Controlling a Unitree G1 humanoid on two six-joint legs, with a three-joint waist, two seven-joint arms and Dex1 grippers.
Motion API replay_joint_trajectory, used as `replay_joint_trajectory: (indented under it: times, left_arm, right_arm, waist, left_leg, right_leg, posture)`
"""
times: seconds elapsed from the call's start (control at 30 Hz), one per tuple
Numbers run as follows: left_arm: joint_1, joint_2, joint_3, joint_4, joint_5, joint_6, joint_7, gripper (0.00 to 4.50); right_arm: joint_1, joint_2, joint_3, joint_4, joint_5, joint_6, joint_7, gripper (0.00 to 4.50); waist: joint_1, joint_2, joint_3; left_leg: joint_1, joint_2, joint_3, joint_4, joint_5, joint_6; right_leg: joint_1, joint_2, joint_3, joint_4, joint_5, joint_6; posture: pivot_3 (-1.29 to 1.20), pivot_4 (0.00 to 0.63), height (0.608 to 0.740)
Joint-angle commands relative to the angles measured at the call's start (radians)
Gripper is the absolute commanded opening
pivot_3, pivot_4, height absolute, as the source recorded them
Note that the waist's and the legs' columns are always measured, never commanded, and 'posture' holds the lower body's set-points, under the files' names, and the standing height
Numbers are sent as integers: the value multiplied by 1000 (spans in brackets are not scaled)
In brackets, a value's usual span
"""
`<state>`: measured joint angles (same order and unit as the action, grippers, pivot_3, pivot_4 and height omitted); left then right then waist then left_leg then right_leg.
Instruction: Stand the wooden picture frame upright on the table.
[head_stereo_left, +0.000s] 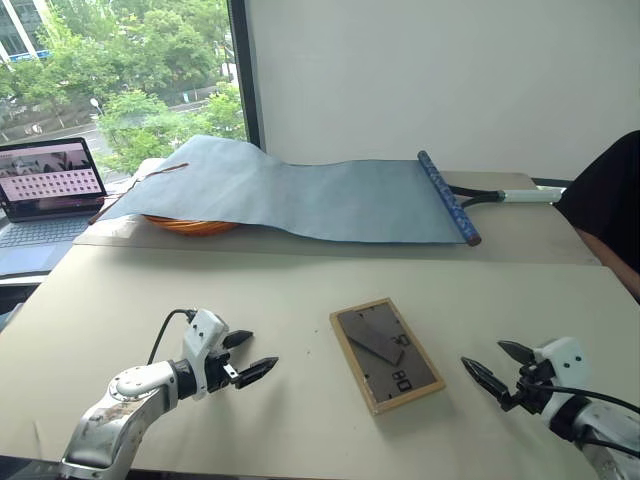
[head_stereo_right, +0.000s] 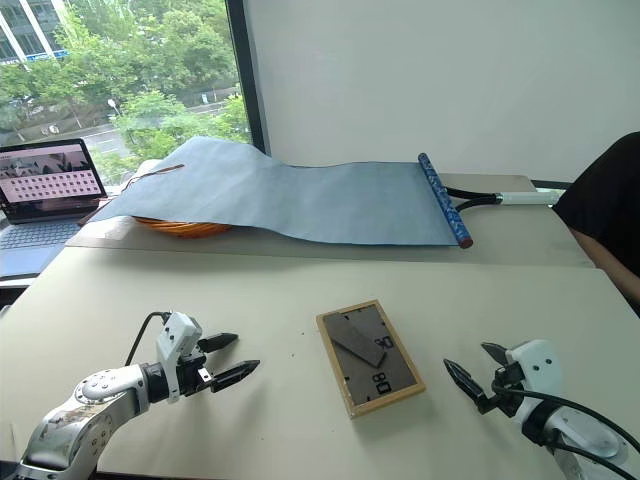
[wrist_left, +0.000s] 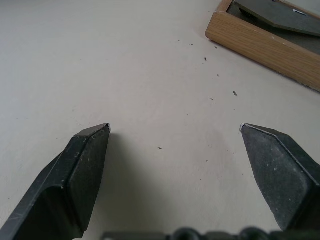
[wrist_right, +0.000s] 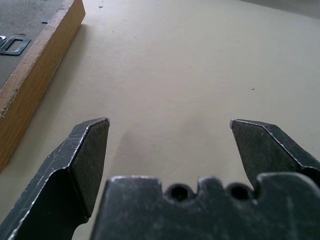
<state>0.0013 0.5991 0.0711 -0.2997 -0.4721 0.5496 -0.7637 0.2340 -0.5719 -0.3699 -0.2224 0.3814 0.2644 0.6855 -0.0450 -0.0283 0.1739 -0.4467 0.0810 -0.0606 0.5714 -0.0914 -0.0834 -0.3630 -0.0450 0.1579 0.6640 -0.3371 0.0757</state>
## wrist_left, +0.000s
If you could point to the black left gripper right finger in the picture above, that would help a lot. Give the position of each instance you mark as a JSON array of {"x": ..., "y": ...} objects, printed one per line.
[{"x": 282, "y": 180}]

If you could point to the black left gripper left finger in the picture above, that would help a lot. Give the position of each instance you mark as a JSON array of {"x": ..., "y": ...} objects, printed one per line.
[{"x": 62, "y": 190}]

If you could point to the wooden tray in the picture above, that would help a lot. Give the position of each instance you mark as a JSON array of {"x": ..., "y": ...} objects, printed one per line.
[{"x": 260, "y": 42}]

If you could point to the dark grey object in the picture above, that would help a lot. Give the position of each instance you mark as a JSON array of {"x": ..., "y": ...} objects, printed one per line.
[{"x": 280, "y": 15}]

